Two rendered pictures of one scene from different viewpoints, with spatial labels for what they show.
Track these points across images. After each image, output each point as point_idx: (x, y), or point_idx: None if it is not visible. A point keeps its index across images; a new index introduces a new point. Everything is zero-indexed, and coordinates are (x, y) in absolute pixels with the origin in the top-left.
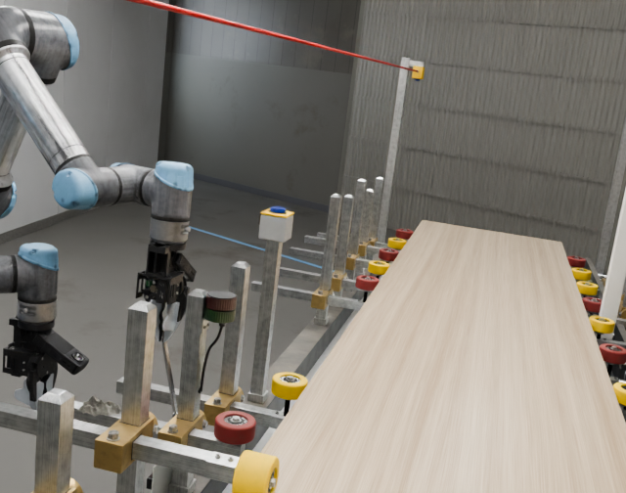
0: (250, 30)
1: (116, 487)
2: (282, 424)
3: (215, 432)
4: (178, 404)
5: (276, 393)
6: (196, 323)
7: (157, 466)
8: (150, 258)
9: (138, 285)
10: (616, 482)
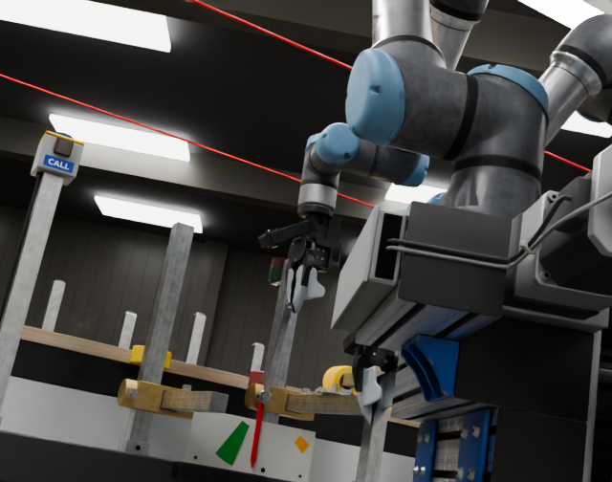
0: (338, 64)
1: (386, 423)
2: (237, 374)
3: (284, 387)
4: (286, 374)
5: (168, 365)
6: None
7: (307, 433)
8: (336, 230)
9: (338, 254)
10: None
